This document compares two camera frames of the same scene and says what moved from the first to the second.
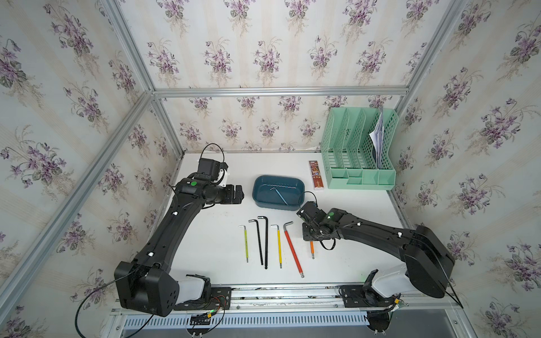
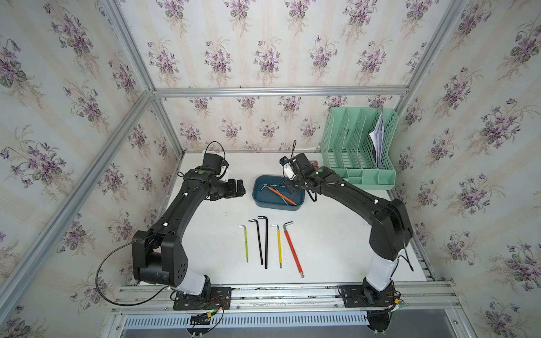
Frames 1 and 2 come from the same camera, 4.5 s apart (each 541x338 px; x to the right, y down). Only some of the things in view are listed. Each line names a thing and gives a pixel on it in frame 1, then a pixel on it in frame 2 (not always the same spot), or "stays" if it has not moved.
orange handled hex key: (312, 249) -> (270, 188)
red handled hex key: (284, 229) stays
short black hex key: (258, 236) stays
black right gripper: (305, 236) -> (289, 188)
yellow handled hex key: (280, 245) stays
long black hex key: (266, 240) stays
